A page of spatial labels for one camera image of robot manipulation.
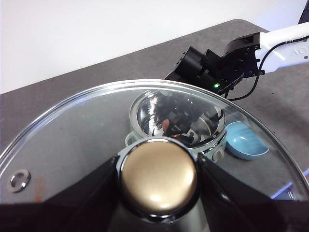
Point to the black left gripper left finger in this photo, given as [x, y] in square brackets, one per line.
[60, 212]

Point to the pale green electric steamer pot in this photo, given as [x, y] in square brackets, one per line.
[218, 151]

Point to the glass lid with green knob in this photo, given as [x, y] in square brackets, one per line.
[159, 176]

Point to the brown egg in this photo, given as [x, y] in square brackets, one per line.
[166, 125]

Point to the blue ribbed bowl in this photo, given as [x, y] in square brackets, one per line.
[246, 145]

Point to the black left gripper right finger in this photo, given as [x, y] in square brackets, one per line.
[241, 210]

